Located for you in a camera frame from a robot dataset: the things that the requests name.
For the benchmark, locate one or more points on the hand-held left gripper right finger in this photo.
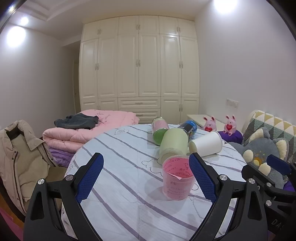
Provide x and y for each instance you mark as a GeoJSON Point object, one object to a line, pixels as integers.
{"type": "Point", "coordinates": [201, 178]}

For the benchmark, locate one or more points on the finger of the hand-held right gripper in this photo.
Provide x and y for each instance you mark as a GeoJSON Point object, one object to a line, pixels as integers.
{"type": "Point", "coordinates": [278, 165]}
{"type": "Point", "coordinates": [252, 172]}

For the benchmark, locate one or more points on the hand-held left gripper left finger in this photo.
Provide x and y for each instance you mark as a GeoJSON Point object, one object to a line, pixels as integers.
{"type": "Point", "coordinates": [92, 176]}

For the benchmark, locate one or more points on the light green cup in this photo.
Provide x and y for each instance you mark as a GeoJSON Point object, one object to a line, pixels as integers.
{"type": "Point", "coordinates": [174, 142]}

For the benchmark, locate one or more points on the clear cup with pink paper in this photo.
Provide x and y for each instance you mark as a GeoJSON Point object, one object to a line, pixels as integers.
{"type": "Point", "coordinates": [177, 183]}

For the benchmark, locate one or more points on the white paper cup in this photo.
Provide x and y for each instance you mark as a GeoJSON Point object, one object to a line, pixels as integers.
{"type": "Point", "coordinates": [207, 143]}

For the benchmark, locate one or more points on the blue and black cup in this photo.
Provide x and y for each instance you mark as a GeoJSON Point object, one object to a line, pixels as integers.
{"type": "Point", "coordinates": [188, 128]}

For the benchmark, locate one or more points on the clear cup green and pink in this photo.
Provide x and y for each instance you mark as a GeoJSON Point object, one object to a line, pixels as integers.
{"type": "Point", "coordinates": [159, 131]}

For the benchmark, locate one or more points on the grey plush toy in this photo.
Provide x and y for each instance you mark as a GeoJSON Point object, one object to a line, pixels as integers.
{"type": "Point", "coordinates": [266, 150]}

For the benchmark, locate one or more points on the striped white tablecloth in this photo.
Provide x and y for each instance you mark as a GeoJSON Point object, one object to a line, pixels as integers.
{"type": "Point", "coordinates": [124, 162]}

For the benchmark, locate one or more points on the purple folded blanket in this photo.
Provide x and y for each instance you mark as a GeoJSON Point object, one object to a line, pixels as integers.
{"type": "Point", "coordinates": [61, 155]}

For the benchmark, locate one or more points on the purple cushion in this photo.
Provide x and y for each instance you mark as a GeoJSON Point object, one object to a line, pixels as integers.
{"type": "Point", "coordinates": [233, 138]}

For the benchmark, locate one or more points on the triangle patterned pillow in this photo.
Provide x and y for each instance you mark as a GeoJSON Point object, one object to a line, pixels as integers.
{"type": "Point", "coordinates": [272, 125]}

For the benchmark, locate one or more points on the pink folded quilt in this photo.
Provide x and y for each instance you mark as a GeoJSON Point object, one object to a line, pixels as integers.
{"type": "Point", "coordinates": [92, 134]}

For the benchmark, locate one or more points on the pink bunny plush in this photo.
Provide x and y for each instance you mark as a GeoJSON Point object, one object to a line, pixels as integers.
{"type": "Point", "coordinates": [230, 126]}
{"type": "Point", "coordinates": [210, 125]}

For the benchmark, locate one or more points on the dark grey garment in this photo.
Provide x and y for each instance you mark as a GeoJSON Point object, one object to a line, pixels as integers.
{"type": "Point", "coordinates": [76, 121]}

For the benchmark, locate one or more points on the beige padded jacket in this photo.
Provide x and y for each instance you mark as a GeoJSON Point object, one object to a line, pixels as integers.
{"type": "Point", "coordinates": [20, 162]}

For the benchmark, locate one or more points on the white door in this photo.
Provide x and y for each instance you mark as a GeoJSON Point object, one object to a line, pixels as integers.
{"type": "Point", "coordinates": [76, 88]}

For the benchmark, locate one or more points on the pink floor mat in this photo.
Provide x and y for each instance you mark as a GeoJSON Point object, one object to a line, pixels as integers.
{"type": "Point", "coordinates": [9, 227]}

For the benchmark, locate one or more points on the cream white wardrobe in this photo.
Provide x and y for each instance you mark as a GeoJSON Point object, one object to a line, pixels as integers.
{"type": "Point", "coordinates": [138, 64]}

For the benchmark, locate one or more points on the ceiling spotlight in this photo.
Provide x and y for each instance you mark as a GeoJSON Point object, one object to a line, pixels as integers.
{"type": "Point", "coordinates": [24, 20]}

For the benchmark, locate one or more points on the white wall switch panel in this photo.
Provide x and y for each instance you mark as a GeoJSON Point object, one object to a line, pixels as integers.
{"type": "Point", "coordinates": [232, 102]}

